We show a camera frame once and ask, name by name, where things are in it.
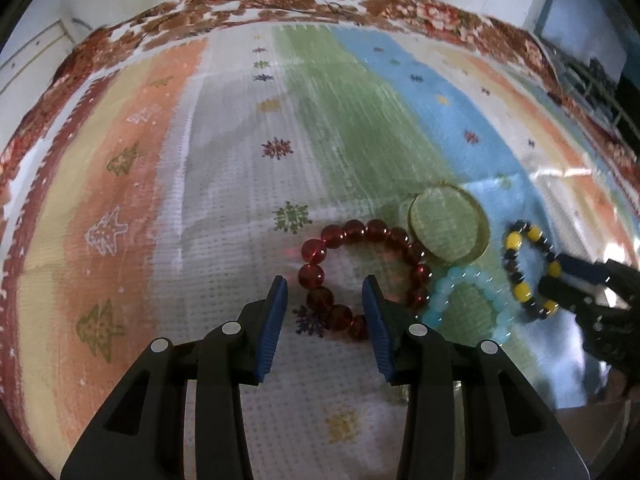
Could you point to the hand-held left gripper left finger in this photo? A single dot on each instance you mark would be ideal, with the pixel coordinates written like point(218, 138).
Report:
point(270, 330)

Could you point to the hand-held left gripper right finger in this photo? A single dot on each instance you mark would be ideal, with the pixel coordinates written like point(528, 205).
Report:
point(380, 330)

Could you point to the window with dark frame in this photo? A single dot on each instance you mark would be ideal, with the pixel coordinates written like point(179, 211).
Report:
point(585, 55)

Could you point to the striped printed table mat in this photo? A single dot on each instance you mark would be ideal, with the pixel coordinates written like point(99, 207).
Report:
point(240, 160)

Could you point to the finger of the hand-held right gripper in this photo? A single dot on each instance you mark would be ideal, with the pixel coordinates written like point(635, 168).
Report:
point(560, 292)
point(575, 267)

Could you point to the brown cardboard piece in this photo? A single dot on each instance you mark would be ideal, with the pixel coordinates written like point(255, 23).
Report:
point(600, 420)

